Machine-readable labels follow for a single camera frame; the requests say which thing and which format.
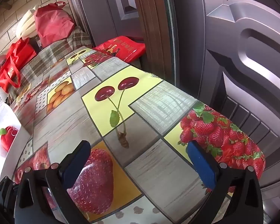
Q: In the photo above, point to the red plush ball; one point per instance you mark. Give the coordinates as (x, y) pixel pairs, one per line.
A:
(8, 138)

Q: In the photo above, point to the cream foam roll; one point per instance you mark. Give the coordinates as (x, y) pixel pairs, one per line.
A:
(25, 25)

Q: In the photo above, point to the fruit print tablecloth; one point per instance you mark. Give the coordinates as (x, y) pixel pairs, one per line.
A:
(154, 163)

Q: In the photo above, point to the brown panelled door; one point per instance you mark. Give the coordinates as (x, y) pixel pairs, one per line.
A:
(247, 51)

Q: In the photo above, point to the flat red printed bag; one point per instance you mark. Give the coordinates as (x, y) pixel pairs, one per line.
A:
(121, 49)

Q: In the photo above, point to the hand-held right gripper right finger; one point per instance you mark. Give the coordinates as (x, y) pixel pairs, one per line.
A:
(202, 165)

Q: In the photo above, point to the white shallow box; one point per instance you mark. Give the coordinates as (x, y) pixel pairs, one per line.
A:
(4, 116)

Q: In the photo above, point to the white helmet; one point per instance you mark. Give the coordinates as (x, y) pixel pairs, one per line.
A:
(1, 96)

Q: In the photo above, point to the dull red fabric bag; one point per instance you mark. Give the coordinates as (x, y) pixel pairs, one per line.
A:
(53, 23)

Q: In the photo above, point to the brown plaid cloth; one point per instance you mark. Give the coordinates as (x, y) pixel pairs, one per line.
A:
(48, 51)

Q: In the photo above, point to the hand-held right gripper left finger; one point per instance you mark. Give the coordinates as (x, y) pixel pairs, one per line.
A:
(77, 164)

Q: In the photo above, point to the bright red tote bag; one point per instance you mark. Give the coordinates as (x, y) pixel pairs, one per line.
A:
(18, 56)

